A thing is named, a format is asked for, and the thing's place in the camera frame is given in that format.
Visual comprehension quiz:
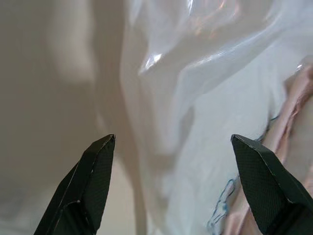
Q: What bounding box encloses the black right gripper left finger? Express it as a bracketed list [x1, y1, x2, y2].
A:
[33, 134, 116, 235]

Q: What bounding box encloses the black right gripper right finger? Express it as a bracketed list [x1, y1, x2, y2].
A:
[230, 134, 313, 235]

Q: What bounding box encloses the pink fabric item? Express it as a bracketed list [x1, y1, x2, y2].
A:
[229, 66, 313, 235]

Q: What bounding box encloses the clear printed plastic bag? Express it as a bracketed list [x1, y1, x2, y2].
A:
[119, 0, 313, 235]

